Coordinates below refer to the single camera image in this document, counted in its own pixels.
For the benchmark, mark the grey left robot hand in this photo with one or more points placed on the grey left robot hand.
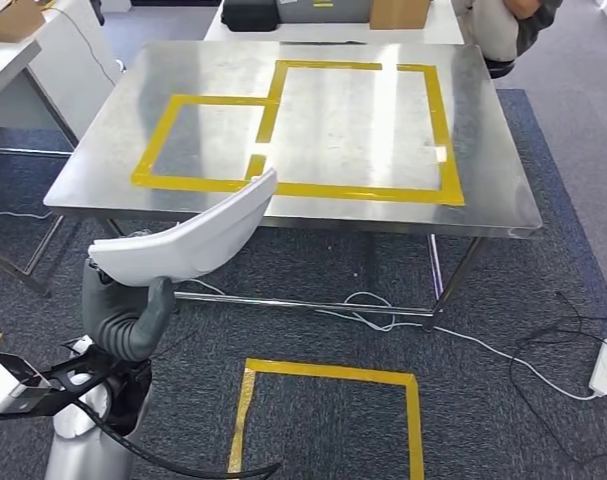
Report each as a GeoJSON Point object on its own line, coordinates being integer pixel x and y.
{"type": "Point", "coordinates": [113, 305]}

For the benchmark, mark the white plastic body part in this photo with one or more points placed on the white plastic body part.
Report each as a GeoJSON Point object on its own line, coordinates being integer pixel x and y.
{"type": "Point", "coordinates": [183, 245]}

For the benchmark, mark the stainless steel workbench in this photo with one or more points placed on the stainless steel workbench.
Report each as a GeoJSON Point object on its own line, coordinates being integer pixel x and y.
{"type": "Point", "coordinates": [483, 166]}

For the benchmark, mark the white side desk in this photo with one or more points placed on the white side desk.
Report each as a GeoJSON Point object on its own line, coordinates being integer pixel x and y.
{"type": "Point", "coordinates": [73, 66]}

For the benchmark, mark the yellow floor tape square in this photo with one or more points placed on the yellow floor tape square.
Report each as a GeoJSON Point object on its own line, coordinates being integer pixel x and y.
{"type": "Point", "coordinates": [333, 374]}

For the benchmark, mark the cardboard box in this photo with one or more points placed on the cardboard box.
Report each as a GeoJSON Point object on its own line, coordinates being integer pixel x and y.
{"type": "Point", "coordinates": [398, 13]}
{"type": "Point", "coordinates": [13, 23]}

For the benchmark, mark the black carrying case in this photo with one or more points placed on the black carrying case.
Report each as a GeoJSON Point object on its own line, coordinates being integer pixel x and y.
{"type": "Point", "coordinates": [248, 14]}

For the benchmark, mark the large yellow tape rectangle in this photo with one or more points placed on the large yellow tape rectangle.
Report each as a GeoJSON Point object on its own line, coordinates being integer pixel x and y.
{"type": "Point", "coordinates": [358, 194]}

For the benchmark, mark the black stool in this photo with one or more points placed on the black stool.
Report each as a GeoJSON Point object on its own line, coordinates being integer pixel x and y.
{"type": "Point", "coordinates": [498, 66]}

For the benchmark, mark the person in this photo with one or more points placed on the person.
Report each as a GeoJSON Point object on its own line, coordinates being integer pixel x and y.
{"type": "Point", "coordinates": [493, 26]}

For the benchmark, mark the white power strip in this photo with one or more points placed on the white power strip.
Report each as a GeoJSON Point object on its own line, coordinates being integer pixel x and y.
{"type": "Point", "coordinates": [603, 371]}

